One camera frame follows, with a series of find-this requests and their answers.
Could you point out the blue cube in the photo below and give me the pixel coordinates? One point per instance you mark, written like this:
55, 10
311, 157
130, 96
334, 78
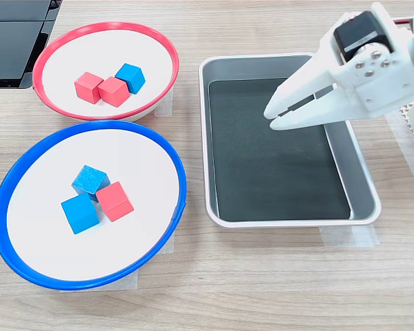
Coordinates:
89, 179
80, 213
131, 77

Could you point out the red cube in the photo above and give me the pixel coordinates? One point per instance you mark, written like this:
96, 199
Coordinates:
88, 88
113, 91
114, 201

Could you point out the translucent tape piece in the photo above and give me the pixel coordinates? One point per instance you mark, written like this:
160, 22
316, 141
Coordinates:
348, 236
400, 145
168, 245
165, 103

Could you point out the black mat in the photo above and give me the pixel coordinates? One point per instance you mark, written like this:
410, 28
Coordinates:
262, 172

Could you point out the steel tray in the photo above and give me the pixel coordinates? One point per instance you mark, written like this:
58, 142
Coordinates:
362, 193

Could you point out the blue-rimmed white plate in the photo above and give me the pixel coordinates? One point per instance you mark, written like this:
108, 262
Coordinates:
131, 165

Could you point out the red-rimmed white plate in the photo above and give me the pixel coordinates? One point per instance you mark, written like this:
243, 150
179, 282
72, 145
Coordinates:
72, 51

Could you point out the black electronic device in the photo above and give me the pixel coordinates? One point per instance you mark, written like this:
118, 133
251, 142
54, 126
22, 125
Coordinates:
10, 45

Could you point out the pale perforated base plate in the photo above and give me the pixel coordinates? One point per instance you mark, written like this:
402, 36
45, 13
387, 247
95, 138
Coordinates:
405, 115

